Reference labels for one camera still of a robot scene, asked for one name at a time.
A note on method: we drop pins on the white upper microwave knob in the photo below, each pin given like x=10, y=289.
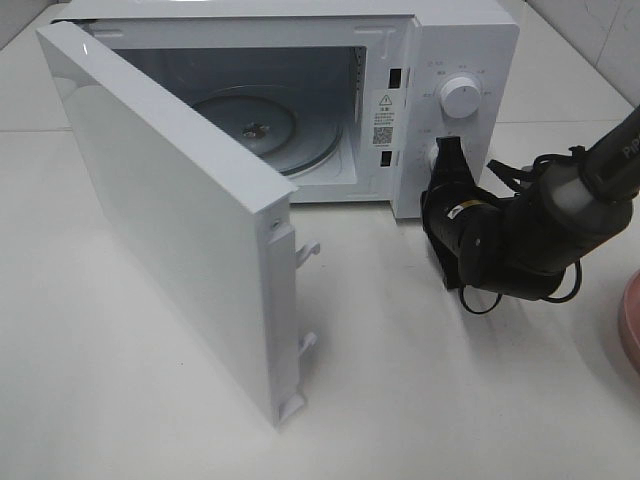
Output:
x=460, y=96

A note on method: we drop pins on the pink round plate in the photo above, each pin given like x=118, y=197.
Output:
x=628, y=321

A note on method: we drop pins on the white microwave oven body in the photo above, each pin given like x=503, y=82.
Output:
x=377, y=64

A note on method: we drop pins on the white microwave door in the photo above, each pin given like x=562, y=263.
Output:
x=206, y=218

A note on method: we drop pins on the white microwave knob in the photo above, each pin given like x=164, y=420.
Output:
x=460, y=96
x=431, y=156

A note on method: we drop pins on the white lower microwave knob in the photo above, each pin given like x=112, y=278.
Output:
x=431, y=156

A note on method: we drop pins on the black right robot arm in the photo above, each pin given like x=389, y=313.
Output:
x=529, y=245

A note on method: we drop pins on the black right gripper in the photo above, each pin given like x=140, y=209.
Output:
x=464, y=223

